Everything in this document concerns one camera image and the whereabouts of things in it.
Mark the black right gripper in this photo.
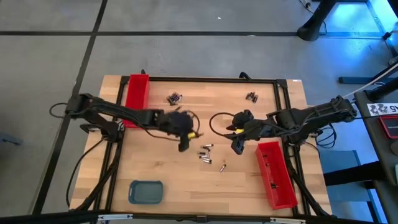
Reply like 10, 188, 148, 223
224, 109, 270, 156

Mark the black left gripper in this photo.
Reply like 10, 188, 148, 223
158, 109, 205, 153

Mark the teal plastic bin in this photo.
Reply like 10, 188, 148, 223
128, 180, 165, 205

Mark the red plastic bin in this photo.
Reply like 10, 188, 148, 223
123, 73, 150, 129
255, 141, 299, 210

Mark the silver aluminium extrusion bar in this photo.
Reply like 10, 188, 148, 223
97, 213, 134, 221
269, 217, 307, 224

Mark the black desk foot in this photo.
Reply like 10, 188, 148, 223
323, 161, 385, 189
338, 60, 398, 85

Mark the dark grey desk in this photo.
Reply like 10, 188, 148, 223
354, 90, 398, 224

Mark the white fiducial marker sheet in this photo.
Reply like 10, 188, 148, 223
366, 103, 398, 117

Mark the black desk leg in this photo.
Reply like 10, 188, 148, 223
363, 79, 398, 102

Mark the red-edged black device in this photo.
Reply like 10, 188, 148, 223
378, 114, 398, 139

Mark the black base beam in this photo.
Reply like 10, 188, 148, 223
0, 210, 374, 224

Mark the grey floor object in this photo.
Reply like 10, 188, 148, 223
0, 132, 23, 146

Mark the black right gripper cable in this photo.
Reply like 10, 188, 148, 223
208, 111, 237, 138

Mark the black aluminium table frame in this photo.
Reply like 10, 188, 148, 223
93, 75, 332, 218

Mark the black cable bundle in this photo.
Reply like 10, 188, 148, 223
285, 146, 330, 218
74, 139, 125, 212

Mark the black arm base cable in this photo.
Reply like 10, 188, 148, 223
49, 101, 71, 119
315, 124, 338, 149

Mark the thin black cable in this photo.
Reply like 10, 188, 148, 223
65, 138, 105, 208

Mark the black pedestal stand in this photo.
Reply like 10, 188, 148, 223
297, 0, 338, 42

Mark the white cable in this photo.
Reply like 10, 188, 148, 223
341, 63, 398, 100

